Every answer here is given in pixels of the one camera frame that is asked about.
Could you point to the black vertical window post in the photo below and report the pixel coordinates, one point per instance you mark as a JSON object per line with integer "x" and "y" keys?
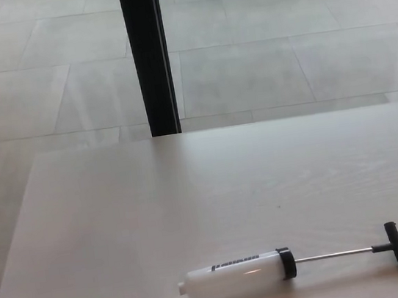
{"x": 148, "y": 52}

